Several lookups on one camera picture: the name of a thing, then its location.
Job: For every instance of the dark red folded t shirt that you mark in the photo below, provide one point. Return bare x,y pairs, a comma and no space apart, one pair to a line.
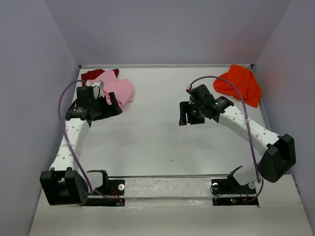
107,76

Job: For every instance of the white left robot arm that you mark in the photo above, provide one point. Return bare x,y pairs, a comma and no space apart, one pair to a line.
66,182

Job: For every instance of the aluminium table front rail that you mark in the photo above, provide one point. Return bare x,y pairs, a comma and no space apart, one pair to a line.
175,176

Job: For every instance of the orange t shirt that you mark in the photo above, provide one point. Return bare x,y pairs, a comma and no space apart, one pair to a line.
245,82

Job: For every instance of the pink t shirt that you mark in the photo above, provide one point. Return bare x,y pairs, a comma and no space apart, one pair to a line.
123,90

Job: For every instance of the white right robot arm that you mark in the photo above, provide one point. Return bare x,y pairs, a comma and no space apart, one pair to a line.
277,152

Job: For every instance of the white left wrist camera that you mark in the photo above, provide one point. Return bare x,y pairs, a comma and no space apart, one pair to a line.
99,84

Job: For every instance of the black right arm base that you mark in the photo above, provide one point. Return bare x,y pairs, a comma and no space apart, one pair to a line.
228,192

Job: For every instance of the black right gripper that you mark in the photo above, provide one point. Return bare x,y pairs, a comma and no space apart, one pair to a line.
192,113

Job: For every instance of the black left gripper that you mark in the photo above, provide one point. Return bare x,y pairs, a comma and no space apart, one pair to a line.
107,108

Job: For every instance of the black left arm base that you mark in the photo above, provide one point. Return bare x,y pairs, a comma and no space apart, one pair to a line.
108,192

